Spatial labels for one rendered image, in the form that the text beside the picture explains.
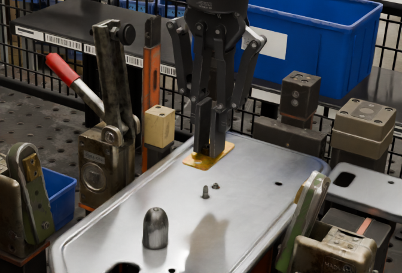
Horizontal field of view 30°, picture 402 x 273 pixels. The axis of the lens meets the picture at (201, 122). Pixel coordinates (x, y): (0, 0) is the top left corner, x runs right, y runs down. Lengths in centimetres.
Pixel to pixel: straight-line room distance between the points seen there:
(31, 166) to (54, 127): 95
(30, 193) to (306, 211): 33
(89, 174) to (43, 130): 78
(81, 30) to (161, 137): 49
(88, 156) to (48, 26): 54
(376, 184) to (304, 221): 25
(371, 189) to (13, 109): 113
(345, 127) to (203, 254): 36
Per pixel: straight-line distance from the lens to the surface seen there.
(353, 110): 118
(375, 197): 108
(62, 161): 173
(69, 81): 108
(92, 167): 109
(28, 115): 195
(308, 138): 122
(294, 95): 122
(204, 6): 88
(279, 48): 130
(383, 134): 116
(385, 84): 138
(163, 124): 110
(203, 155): 99
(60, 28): 156
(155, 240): 92
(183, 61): 95
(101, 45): 101
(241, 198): 103
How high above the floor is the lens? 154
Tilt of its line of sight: 26 degrees down
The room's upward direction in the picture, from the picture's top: 3 degrees clockwise
